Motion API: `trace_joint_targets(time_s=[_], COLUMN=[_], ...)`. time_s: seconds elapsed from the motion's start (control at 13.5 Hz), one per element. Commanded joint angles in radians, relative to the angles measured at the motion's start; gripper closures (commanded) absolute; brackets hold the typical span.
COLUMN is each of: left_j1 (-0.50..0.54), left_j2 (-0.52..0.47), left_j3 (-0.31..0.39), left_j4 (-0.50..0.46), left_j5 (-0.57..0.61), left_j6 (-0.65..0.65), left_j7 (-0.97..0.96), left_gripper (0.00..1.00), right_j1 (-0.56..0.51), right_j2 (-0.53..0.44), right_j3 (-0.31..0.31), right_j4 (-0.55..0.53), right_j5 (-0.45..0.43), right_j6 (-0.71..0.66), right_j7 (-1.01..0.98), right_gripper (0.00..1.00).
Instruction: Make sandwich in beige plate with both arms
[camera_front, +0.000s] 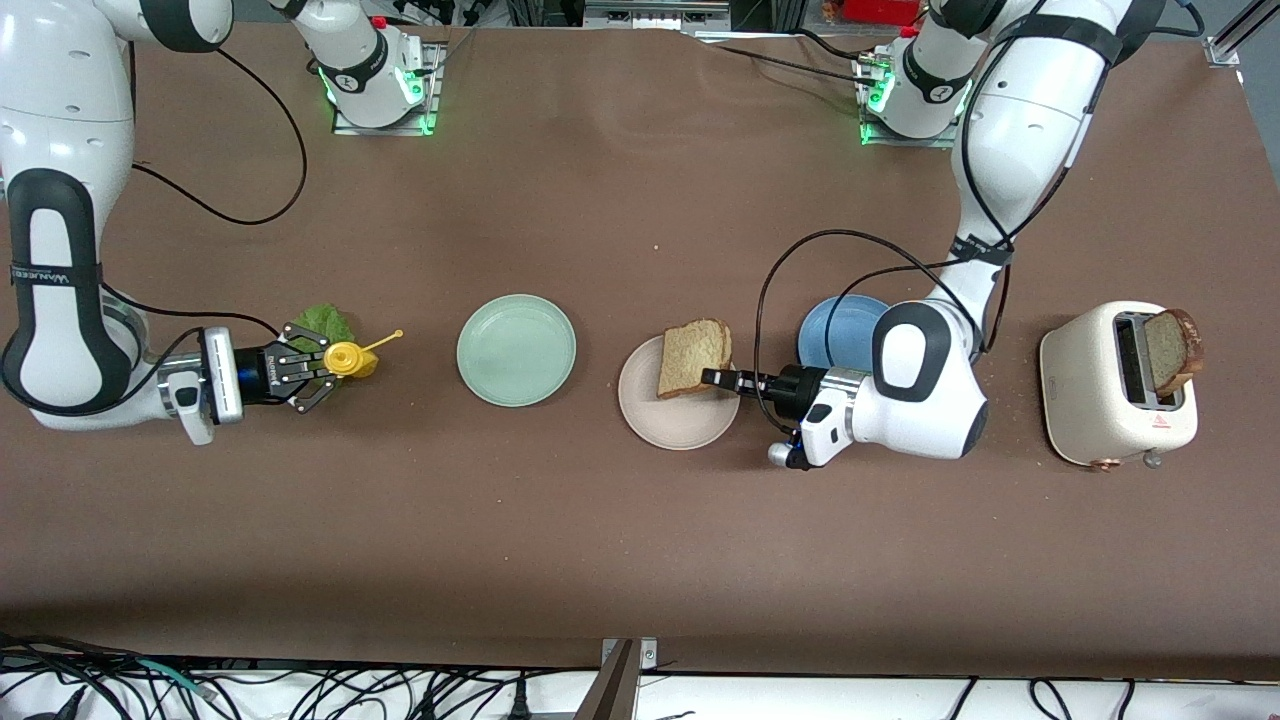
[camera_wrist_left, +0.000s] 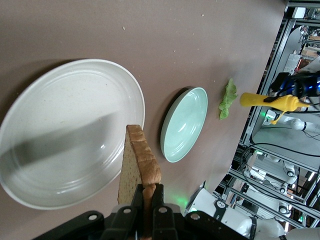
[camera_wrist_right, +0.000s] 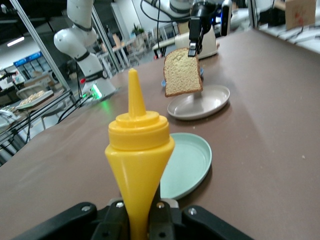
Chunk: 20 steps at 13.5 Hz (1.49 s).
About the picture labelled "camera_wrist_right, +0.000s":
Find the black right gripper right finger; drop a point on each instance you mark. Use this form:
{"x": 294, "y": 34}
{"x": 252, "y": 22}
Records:
{"x": 161, "y": 225}

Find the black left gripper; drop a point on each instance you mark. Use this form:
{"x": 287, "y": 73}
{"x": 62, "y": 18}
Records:
{"x": 205, "y": 12}

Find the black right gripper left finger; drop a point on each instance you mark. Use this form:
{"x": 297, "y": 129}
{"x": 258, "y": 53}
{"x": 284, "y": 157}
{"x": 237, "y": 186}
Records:
{"x": 115, "y": 225}

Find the brown bread slice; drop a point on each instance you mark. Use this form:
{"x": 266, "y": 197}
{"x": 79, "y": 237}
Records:
{"x": 183, "y": 28}
{"x": 182, "y": 75}

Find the yellow mustard squeeze bottle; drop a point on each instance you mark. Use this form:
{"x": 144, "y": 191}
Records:
{"x": 137, "y": 162}

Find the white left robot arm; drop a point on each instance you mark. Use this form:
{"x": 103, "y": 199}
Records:
{"x": 82, "y": 50}

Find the beige plate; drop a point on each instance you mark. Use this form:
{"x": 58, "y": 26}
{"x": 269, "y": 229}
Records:
{"x": 200, "y": 107}

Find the mint green plate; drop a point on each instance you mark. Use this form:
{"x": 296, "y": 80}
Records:
{"x": 190, "y": 160}

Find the cream white toaster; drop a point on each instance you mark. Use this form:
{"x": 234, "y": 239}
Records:
{"x": 210, "y": 45}

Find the brown cardboard box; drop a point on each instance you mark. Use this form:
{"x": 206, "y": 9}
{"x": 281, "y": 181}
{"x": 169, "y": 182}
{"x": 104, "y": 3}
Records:
{"x": 300, "y": 15}

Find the tray with food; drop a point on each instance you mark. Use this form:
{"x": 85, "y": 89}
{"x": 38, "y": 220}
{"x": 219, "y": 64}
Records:
{"x": 35, "y": 98}

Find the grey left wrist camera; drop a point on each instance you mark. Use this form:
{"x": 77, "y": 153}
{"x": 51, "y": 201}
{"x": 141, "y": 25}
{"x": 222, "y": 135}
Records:
{"x": 226, "y": 20}

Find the aluminium frame post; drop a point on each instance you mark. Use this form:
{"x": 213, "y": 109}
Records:
{"x": 37, "y": 42}

